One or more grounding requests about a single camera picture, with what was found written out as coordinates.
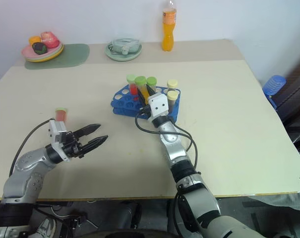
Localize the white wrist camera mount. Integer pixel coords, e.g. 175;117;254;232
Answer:
48;119;71;163
147;93;170;120

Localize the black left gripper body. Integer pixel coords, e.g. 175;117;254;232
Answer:
61;130;85;160

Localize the yellow plate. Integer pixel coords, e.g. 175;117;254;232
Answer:
24;44;64;61

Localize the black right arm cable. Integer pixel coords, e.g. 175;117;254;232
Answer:
135;106;199;170

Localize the orange toy fruit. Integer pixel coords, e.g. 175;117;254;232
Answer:
28;36;42;47

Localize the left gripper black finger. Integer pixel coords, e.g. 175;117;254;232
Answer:
81;134;109;154
73;123;102;140

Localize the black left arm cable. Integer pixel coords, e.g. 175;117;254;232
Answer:
8;119;54;177

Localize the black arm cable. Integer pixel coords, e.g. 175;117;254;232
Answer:
135;106;199;170
8;119;54;177

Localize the grey white sneaker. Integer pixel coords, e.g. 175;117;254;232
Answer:
36;217;57;238

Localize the green placemat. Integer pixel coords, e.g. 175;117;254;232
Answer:
24;43;91;70

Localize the yellow tube green cap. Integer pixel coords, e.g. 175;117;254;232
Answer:
134;76;151;100

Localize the pink toy peach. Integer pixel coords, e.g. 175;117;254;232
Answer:
40;31;60;49

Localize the red tube pale green cap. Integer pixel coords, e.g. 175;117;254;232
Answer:
126;74;138;96
55;107;67;122

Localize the green cup and saucer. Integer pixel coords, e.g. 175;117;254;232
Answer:
105;41;143;62

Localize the dark wooden furniture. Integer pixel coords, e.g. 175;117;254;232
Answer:
275;53;300;126

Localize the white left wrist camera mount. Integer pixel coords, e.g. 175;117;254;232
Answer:
48;119;71;163

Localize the black box under table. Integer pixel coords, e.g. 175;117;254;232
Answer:
64;213;88;229

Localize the blue ribbed water jug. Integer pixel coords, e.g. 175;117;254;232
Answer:
262;74;287;110

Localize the dark tube yellow cap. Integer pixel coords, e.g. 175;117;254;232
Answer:
167;79;179;91
167;90;179;111

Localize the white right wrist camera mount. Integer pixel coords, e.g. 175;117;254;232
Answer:
147;93;170;120

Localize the dark tube green cap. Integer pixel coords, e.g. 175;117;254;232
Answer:
146;76;158;96

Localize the orange soda plastic bottle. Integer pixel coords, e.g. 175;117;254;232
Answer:
161;0;178;52

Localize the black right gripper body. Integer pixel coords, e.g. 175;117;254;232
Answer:
139;98;153;118

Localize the blue test tube rack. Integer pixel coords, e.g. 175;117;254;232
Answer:
110;84;182;122

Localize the pink plate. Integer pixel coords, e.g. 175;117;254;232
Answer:
21;43;64;60

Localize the dark purple toy mangosteen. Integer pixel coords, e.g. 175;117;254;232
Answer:
31;42;48;55

